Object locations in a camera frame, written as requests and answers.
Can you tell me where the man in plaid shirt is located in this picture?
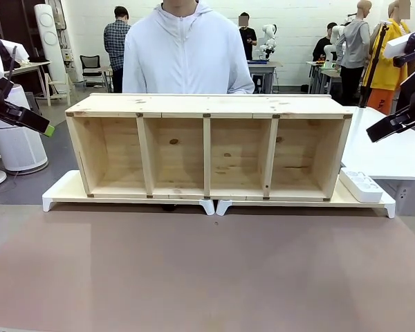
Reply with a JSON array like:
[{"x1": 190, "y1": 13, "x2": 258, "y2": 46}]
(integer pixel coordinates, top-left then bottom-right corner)
[{"x1": 103, "y1": 6, "x2": 133, "y2": 93}]

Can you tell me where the seated person in black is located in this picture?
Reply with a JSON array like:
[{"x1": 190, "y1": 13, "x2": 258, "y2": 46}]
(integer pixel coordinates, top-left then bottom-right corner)
[{"x1": 312, "y1": 21, "x2": 338, "y2": 64}]

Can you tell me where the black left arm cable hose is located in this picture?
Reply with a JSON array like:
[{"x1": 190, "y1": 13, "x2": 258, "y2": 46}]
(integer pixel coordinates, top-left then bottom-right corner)
[{"x1": 0, "y1": 38, "x2": 19, "y2": 84}]

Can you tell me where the mannequin in grey hoodie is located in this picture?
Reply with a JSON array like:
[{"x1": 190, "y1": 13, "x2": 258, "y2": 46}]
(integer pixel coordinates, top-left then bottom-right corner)
[{"x1": 339, "y1": 0, "x2": 372, "y2": 107}]

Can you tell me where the person in white hoodie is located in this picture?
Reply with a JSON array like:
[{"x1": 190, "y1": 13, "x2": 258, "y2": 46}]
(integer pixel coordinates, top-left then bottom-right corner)
[{"x1": 122, "y1": 0, "x2": 255, "y2": 95}]

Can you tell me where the mannequin in yellow jacket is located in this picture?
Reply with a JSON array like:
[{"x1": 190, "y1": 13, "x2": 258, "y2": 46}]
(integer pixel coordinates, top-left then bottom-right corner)
[{"x1": 362, "y1": 0, "x2": 413, "y2": 116}]

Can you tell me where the wooden desk with clutter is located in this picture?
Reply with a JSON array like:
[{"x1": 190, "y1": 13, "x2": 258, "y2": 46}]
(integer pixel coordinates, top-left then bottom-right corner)
[{"x1": 10, "y1": 59, "x2": 53, "y2": 98}]

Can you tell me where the white side table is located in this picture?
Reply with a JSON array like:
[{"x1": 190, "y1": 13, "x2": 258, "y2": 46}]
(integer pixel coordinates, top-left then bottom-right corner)
[{"x1": 338, "y1": 106, "x2": 415, "y2": 181}]

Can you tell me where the grey background table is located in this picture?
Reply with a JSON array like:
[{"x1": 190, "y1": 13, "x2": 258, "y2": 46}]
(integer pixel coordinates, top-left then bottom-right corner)
[{"x1": 246, "y1": 59, "x2": 284, "y2": 95}]

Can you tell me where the white cylindrical air purifier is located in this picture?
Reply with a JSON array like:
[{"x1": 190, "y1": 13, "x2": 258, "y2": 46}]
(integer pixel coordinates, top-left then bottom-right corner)
[{"x1": 0, "y1": 84, "x2": 50, "y2": 174}]

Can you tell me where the black tripod stand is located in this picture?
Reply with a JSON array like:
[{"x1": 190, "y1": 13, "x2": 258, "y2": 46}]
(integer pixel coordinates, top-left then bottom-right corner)
[{"x1": 358, "y1": 21, "x2": 391, "y2": 109}]

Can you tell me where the man in black shirt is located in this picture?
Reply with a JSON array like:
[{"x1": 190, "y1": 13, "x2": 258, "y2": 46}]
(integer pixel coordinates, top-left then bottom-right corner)
[{"x1": 238, "y1": 12, "x2": 259, "y2": 62}]

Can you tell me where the white tower air conditioner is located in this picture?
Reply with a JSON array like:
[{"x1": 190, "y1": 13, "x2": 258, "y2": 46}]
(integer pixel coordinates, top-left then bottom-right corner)
[{"x1": 33, "y1": 3, "x2": 74, "y2": 84}]

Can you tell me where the white power strip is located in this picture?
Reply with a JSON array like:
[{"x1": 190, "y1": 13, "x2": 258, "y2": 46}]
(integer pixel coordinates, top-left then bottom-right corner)
[{"x1": 338, "y1": 167, "x2": 384, "y2": 203}]

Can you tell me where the four-compartment wooden shelf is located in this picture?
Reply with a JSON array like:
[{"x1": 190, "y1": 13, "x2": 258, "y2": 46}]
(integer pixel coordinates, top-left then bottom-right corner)
[{"x1": 64, "y1": 92, "x2": 353, "y2": 203}]

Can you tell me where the light wooden chair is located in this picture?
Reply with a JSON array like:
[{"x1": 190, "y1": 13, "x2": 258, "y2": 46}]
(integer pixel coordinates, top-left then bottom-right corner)
[{"x1": 43, "y1": 71, "x2": 79, "y2": 107}]

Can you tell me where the white-legged wooden riser stand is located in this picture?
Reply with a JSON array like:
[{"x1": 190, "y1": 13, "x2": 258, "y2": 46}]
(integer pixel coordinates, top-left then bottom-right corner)
[
  {"x1": 41, "y1": 169, "x2": 216, "y2": 216},
  {"x1": 216, "y1": 178, "x2": 397, "y2": 219}
]

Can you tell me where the black mesh office chair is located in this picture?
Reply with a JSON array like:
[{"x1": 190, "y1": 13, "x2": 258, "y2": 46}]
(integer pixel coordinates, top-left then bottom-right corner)
[{"x1": 80, "y1": 55, "x2": 107, "y2": 88}]

